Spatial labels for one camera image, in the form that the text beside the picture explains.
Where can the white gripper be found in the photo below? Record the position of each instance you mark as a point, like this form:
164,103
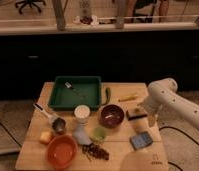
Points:
151,107

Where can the black and tan eraser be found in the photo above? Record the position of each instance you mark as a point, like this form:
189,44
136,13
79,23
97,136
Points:
137,113

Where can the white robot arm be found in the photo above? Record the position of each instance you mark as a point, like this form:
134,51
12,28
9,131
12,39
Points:
164,93

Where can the green plastic cup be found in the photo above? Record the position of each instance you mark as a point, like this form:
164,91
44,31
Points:
99,134

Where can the white plastic cup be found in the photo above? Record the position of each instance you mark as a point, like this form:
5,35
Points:
82,113

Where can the metal measuring cup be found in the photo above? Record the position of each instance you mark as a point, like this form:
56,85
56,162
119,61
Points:
57,123

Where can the yellow banana toy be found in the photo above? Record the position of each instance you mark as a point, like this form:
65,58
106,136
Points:
128,98

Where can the blue sponge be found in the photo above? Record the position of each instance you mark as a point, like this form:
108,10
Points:
141,140

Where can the dark purple bowl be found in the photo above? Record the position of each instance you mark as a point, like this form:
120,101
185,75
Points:
111,116

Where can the green cucumber toy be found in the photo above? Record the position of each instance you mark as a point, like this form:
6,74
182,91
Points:
108,95

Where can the wooden board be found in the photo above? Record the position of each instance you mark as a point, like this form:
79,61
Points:
123,157

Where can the purple grapes toy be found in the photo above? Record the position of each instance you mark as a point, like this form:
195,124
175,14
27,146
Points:
94,150

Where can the grey blue cloth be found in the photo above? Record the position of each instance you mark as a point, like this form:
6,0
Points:
80,135

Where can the green plastic tray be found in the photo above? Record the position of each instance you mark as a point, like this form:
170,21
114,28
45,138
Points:
70,91

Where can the fork in tray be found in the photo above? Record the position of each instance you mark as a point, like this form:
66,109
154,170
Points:
70,86

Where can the orange bowl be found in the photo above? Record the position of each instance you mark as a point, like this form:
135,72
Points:
61,152

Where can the yellow round toy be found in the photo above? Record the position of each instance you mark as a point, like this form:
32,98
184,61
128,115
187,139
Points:
45,137

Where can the office chair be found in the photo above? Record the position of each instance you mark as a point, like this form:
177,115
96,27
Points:
31,3

